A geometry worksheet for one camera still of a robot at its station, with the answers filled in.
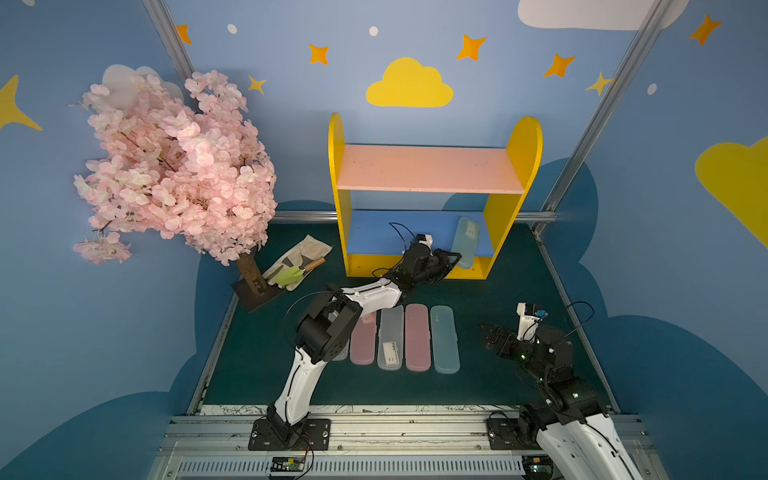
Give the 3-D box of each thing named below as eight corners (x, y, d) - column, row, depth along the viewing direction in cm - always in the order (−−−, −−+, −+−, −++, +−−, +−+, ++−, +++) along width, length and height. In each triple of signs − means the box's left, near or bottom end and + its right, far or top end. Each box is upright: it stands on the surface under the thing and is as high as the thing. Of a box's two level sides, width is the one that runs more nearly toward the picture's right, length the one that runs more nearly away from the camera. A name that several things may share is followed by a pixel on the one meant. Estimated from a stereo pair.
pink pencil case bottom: (406, 371, 88) (406, 368, 85) (403, 308, 101) (404, 304, 99) (432, 371, 88) (434, 368, 86) (427, 308, 101) (427, 304, 99)
